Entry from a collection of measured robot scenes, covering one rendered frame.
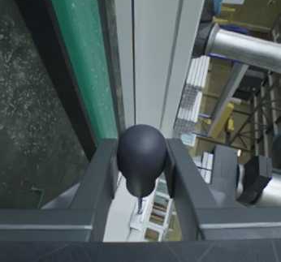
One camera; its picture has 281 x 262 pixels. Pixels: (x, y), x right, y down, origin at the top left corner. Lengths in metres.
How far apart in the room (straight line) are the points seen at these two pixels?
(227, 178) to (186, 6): 0.34
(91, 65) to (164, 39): 0.08
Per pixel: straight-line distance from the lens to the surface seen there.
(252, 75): 4.71
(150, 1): 0.20
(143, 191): 0.18
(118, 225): 0.32
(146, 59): 0.23
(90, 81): 0.17
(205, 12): 0.97
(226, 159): 0.47
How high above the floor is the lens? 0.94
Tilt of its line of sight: 10 degrees down
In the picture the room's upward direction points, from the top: 105 degrees clockwise
